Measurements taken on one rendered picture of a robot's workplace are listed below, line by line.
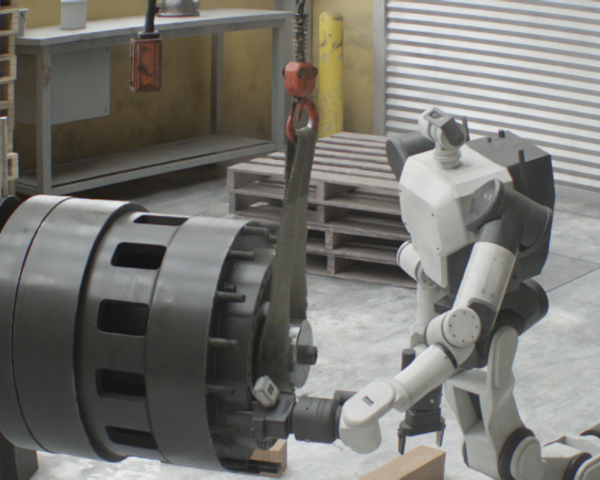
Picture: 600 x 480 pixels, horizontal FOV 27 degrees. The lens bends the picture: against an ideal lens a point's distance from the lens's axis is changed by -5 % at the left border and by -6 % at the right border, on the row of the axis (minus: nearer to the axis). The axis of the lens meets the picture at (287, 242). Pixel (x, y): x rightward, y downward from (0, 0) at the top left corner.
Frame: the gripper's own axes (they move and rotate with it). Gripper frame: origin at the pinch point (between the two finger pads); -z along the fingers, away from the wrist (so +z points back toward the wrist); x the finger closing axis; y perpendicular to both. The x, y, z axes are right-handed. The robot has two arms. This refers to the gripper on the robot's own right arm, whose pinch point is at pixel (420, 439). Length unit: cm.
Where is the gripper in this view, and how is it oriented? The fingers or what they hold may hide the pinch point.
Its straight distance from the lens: 327.5
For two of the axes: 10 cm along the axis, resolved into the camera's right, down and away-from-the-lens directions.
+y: 3.4, 3.3, -8.8
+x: -9.4, 1.1, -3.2
